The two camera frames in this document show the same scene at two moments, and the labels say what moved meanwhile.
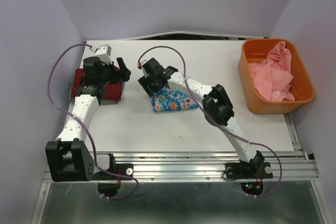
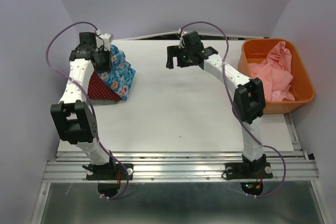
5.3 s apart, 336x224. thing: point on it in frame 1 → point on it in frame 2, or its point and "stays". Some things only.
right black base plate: [248, 170] stays
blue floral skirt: [167, 99] → [121, 76]
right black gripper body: [149, 81] → [184, 59]
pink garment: [272, 77] stays
